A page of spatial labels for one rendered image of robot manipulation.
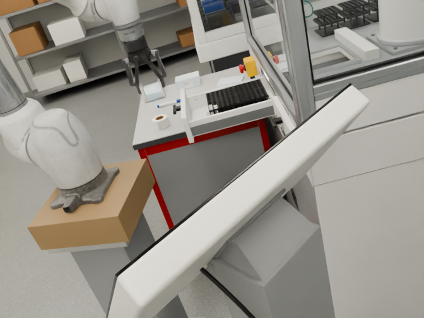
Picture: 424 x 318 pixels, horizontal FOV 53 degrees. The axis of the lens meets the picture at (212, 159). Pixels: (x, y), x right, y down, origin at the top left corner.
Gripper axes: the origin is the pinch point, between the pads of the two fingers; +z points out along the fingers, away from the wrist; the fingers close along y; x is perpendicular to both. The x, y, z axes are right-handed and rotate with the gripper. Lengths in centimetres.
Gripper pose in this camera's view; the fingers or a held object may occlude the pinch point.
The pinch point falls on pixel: (153, 91)
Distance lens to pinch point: 158.9
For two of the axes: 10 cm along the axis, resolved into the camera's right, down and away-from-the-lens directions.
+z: 2.6, 8.2, 5.1
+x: -0.8, -5.0, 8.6
